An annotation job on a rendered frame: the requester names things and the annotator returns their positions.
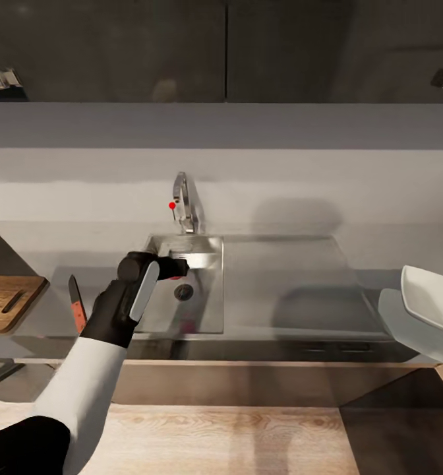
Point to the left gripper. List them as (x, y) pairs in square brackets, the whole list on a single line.
[(177, 267)]

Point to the cabinet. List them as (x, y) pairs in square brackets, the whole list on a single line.
[(334, 51), (112, 51)]

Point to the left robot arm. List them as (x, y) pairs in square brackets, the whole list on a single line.
[(60, 432)]

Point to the bowl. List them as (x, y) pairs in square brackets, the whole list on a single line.
[(422, 295)]

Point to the dishwasher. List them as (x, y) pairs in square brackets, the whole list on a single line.
[(24, 382)]

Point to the cutting board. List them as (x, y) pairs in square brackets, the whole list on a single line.
[(16, 295)]

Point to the parer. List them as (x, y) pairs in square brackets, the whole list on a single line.
[(79, 316)]

